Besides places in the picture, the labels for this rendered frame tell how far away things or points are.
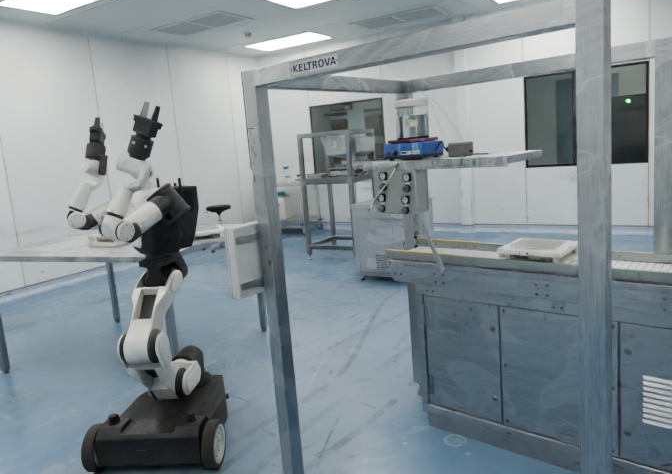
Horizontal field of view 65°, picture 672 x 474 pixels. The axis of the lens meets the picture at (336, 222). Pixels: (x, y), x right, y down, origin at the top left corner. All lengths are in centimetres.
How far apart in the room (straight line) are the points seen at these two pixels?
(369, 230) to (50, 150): 374
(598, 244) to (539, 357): 104
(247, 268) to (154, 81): 600
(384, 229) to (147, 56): 426
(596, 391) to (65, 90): 638
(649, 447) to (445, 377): 81
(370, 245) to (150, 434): 311
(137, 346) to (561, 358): 171
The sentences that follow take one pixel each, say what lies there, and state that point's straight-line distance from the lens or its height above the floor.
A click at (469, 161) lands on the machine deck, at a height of 124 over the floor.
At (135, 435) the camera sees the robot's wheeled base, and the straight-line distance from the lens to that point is 258.
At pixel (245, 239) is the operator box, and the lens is 191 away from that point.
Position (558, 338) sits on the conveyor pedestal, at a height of 54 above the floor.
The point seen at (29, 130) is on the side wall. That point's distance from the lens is 670.
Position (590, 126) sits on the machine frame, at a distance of 131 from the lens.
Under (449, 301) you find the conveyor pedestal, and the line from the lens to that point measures 239.
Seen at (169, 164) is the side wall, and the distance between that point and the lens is 775.
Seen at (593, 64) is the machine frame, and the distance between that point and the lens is 131.
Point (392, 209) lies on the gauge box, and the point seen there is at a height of 105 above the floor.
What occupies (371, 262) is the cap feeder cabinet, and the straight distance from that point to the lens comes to 512.
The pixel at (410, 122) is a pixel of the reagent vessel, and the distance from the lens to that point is 235.
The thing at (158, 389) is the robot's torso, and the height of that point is 31.
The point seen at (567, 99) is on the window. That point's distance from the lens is 729.
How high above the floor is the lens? 135
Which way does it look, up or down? 8 degrees down
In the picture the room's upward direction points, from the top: 5 degrees counter-clockwise
